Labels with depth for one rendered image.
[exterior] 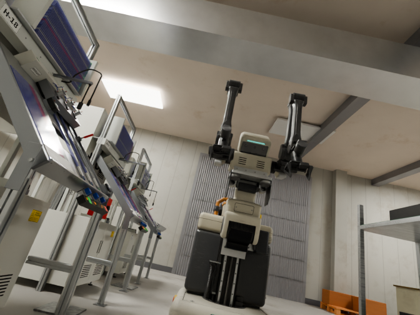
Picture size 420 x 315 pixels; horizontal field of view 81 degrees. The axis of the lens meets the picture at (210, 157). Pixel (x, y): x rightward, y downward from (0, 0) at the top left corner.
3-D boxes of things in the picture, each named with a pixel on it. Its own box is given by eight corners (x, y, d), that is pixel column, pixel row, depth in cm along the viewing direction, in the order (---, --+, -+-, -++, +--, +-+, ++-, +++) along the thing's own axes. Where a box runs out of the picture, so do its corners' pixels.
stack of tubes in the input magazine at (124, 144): (127, 162, 310) (134, 143, 320) (115, 145, 263) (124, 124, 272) (117, 160, 310) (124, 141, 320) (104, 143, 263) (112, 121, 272)
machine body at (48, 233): (97, 285, 262) (117, 226, 285) (67, 296, 197) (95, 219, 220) (38, 272, 263) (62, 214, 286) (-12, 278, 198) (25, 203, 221)
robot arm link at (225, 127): (232, 137, 153) (218, 134, 153) (235, 121, 146) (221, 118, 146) (230, 148, 143) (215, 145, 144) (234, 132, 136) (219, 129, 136)
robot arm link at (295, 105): (304, 99, 167) (289, 96, 167) (308, 94, 161) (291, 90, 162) (301, 156, 150) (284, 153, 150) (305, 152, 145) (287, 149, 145)
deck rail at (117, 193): (128, 219, 224) (134, 215, 225) (127, 219, 222) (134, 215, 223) (94, 157, 242) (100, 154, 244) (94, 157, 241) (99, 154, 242)
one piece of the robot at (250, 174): (222, 199, 161) (229, 168, 169) (264, 207, 160) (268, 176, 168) (225, 193, 146) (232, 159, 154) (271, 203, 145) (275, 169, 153)
